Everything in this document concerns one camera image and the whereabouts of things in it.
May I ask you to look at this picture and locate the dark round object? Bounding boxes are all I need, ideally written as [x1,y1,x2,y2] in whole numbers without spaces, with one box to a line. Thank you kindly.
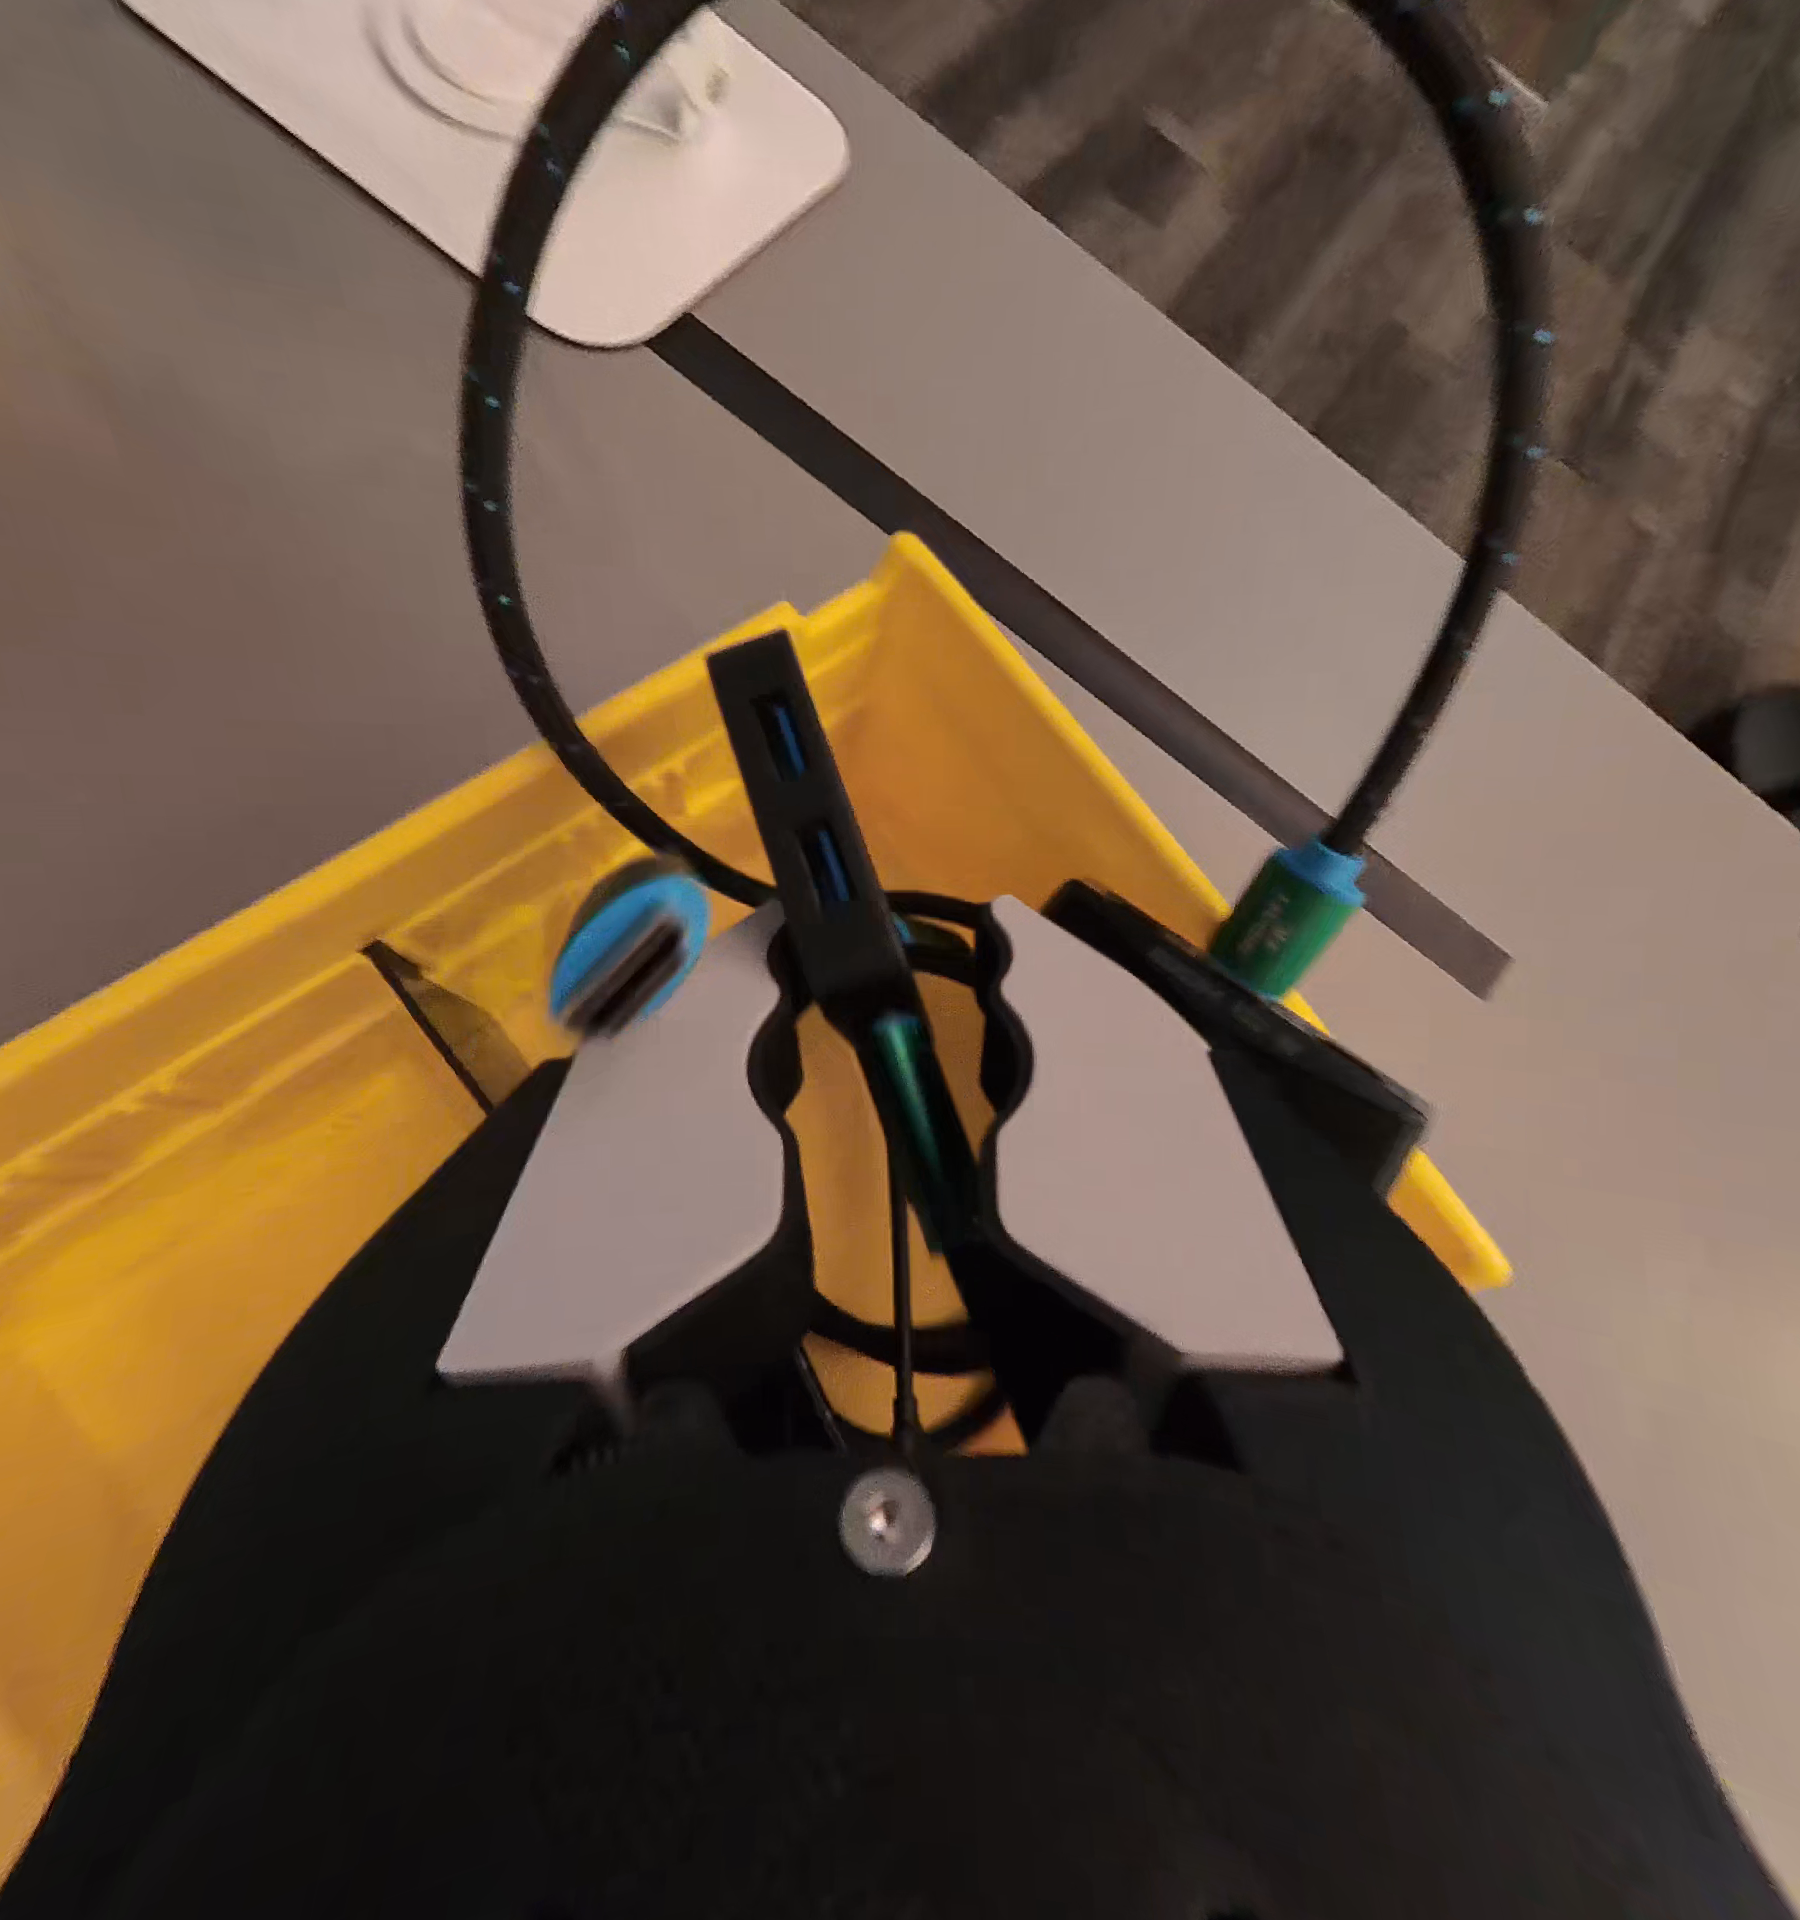
[1691,687,1800,846]

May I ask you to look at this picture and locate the yellow plastic bin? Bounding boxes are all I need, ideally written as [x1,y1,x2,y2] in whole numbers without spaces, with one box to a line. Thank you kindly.
[0,532,1512,1899]

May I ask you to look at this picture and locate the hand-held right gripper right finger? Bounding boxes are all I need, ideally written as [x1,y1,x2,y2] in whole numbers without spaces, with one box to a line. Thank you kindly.
[968,894,1349,1408]

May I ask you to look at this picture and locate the black USB hub stick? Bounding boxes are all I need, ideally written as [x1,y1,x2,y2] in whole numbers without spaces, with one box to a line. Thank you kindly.
[704,630,990,1262]

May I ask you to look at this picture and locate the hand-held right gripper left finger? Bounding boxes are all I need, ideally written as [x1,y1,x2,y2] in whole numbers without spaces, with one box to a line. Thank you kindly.
[431,900,819,1430]

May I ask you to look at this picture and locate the thin black cable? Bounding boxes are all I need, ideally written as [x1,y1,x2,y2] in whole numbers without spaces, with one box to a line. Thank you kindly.
[793,892,1029,1461]

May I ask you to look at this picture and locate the braided HDMI cable green plugs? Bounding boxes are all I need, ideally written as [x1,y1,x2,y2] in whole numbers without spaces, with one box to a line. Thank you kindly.
[457,0,1559,1040]

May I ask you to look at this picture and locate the black square HDMI hub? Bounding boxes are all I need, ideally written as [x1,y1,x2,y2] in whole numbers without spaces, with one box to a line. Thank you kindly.
[1040,881,1429,1195]

